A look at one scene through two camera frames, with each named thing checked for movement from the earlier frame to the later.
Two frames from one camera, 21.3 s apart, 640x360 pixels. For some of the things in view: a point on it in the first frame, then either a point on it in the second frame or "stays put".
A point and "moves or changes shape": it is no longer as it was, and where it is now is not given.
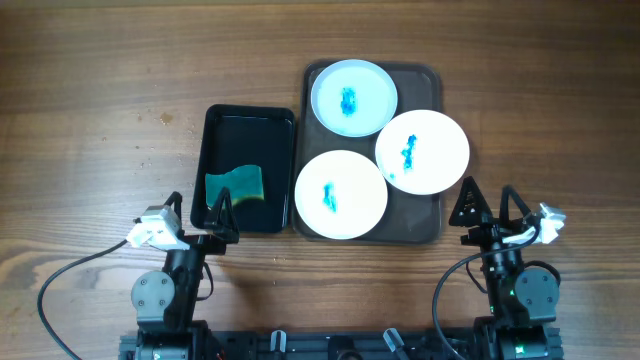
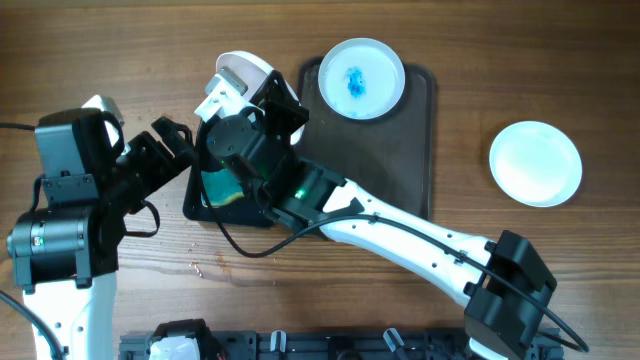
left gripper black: [222, 232] -> [164, 166]
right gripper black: [483, 215] -> [279, 103]
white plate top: [354, 98] moves or changes shape
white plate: [421, 152] -> [252, 71]
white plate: [341, 194] moves or changes shape
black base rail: [336, 344] stays put
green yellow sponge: [243, 182] stays put
